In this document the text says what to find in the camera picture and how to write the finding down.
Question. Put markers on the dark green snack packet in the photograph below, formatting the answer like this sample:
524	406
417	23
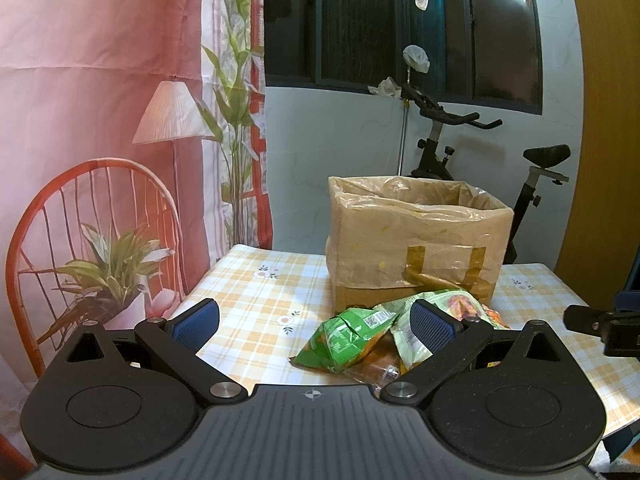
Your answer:
345	340

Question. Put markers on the wooden door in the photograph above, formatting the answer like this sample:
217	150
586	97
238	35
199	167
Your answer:
607	110

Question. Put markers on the clear brown snack packet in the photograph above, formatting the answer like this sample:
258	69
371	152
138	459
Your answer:
372	367

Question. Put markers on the pink printed backdrop cloth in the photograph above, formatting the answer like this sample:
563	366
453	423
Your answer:
100	110

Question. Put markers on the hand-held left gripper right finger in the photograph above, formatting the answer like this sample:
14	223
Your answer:
431	327

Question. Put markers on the white plastic bag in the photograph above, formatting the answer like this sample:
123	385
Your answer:
417	57

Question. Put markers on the checked tablecloth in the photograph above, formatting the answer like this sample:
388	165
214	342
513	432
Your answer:
260	300

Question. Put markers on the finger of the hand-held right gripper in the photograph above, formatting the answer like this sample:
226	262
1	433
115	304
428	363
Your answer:
585	319

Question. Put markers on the metal pole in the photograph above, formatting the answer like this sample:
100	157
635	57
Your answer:
403	135

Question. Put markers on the dark framed window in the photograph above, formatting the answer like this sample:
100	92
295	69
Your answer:
360	30

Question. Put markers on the black exercise bike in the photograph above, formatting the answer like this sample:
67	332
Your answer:
547	156

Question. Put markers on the white crumpled cloth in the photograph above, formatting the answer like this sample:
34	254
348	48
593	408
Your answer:
386	88

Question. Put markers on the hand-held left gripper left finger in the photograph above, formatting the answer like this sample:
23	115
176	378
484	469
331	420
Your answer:
196	324

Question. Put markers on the light green snack packet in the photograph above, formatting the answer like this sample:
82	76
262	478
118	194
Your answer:
400	345

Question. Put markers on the cardboard box with plastic liner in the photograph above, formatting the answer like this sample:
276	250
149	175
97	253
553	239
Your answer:
395	245

